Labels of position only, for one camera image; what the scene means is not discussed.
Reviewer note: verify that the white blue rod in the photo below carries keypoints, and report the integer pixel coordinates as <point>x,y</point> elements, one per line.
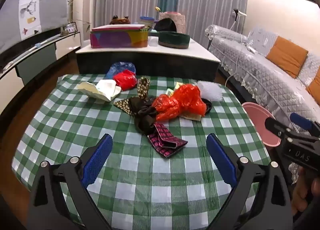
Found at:
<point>38,44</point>

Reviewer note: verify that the white fluffy mesh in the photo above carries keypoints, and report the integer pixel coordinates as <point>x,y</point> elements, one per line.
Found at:
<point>211,90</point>

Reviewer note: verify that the gold ladle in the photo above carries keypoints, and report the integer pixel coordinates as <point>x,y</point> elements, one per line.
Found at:
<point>158,9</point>

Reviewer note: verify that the person's right hand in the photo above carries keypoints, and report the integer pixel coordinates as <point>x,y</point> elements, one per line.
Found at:
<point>301,192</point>

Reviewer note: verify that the colourful rectangular box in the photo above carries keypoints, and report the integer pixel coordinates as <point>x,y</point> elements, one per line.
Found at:
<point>117,38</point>

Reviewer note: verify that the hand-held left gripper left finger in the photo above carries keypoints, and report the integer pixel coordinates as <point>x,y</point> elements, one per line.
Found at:
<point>98,160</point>

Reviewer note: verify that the small white container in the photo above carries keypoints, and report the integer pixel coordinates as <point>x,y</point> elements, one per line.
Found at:
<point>153,41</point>

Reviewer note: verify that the blue plastic bag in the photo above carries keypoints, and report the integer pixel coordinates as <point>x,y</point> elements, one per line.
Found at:
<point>120,67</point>

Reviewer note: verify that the white television cabinet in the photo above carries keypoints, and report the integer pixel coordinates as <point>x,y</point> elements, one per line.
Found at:
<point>37,65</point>

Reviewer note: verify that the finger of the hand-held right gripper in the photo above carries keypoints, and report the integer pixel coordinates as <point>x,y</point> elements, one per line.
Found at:
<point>277,127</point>
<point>301,120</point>

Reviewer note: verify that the white top coffee table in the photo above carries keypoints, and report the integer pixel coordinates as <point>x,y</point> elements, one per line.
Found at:
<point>150,65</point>

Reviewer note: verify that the pink plastic bin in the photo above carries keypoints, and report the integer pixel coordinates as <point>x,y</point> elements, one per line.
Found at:
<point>260,125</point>

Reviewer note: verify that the gold patterned packet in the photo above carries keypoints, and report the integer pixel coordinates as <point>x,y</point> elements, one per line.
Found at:
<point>122,105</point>
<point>143,87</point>

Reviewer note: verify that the green checked tablecloth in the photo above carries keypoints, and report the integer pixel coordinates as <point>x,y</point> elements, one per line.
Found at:
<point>150,195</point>

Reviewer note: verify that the cream paper packet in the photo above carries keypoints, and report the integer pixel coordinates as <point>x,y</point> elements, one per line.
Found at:
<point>91,91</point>

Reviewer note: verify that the grey printed television cover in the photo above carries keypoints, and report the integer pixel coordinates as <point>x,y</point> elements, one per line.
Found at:
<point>47,12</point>

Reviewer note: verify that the green round tin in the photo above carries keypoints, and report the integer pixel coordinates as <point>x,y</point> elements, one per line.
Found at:
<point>173,40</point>

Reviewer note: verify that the brown teapot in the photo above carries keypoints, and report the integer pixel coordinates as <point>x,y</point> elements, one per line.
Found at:
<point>120,20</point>

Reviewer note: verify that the large red plastic bag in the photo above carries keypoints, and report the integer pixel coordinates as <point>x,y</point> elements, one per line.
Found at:
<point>185,100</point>

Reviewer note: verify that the orange cushion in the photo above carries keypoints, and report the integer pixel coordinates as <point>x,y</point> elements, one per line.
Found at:
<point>286,56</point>
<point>315,87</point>

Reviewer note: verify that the pink lace basket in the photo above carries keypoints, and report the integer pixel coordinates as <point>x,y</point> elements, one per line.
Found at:
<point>180,22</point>

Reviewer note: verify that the black round item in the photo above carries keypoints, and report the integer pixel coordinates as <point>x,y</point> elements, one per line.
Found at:
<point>208,106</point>

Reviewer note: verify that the grey quilted sofa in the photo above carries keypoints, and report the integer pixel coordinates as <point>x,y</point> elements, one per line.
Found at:
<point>255,70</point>

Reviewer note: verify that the small photo frame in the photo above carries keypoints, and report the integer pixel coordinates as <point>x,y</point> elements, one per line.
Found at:
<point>70,28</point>

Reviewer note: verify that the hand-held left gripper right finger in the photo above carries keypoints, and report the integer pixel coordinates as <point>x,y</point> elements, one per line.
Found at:
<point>221,160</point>

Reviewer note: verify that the maroon patterned packet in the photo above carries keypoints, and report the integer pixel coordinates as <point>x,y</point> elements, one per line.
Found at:
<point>166,140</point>

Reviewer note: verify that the small red plastic bag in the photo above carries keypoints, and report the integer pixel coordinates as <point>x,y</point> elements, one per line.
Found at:
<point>125,80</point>

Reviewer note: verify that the stack of coloured bowls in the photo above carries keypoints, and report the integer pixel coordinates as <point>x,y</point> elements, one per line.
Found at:
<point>147,21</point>

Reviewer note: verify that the white floor lamp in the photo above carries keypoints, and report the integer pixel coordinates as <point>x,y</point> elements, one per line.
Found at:
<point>238,13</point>

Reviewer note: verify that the white power adapter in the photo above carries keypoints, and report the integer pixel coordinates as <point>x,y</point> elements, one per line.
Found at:
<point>251,49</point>

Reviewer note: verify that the dry twig plant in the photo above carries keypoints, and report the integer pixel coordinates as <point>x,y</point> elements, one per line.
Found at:
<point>82,21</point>

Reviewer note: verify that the dark brown cloth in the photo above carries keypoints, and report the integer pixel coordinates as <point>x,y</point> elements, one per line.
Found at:
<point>145,117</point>

